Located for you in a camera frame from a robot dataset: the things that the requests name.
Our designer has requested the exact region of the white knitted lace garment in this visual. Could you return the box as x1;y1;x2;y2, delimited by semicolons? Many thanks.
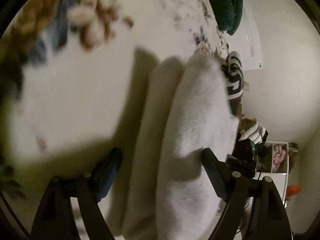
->
106;54;238;239

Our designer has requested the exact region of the striped white cloth pile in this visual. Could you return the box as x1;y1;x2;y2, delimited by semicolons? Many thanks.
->
240;122;267;144

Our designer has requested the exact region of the white cubby shelf unit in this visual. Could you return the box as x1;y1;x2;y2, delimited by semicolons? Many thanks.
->
254;141;289;205

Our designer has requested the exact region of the pink cloth in shelf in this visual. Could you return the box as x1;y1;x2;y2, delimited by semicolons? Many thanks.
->
272;144;286;172

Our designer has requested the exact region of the orange object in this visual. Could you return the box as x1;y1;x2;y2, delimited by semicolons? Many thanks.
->
286;185;301;198

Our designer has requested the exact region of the dark green velvet pillow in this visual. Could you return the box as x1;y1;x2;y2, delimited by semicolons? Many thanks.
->
209;0;243;36

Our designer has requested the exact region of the floral cream bed blanket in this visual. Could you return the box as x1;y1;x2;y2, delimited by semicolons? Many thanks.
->
1;0;219;230

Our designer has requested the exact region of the white paper wall sheet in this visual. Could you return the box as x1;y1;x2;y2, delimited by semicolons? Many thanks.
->
224;5;263;70

